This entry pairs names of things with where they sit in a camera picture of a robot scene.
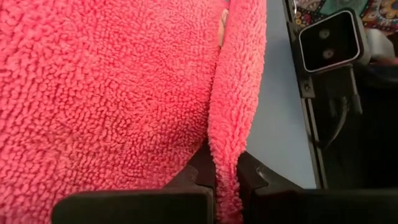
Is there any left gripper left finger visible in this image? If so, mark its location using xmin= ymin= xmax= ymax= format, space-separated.
xmin=51 ymin=139 xmax=216 ymax=224

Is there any grey padded object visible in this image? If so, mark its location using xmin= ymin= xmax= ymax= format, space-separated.
xmin=365 ymin=28 xmax=397 ymax=62

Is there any black camera cable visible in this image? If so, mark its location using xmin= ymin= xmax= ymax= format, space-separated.
xmin=320 ymin=96 xmax=349 ymax=150

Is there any pink terry towel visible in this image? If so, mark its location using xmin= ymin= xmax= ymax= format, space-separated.
xmin=0 ymin=0 xmax=268 ymax=224

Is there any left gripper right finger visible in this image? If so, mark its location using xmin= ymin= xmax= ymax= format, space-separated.
xmin=236 ymin=151 xmax=398 ymax=224

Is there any black camera box white rim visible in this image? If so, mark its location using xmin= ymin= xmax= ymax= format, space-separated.
xmin=298 ymin=8 xmax=365 ymax=75

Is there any blue-grey table mat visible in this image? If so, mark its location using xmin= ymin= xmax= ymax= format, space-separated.
xmin=245 ymin=0 xmax=317 ymax=190

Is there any black metal table frame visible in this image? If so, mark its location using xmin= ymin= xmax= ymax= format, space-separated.
xmin=282 ymin=0 xmax=330 ymax=190

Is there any colourful patterned fabric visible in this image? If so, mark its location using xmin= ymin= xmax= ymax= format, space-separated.
xmin=294 ymin=0 xmax=398 ymax=35

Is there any black camera bracket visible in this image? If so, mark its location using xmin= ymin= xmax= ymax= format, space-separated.
xmin=306 ymin=63 xmax=363 ymax=116

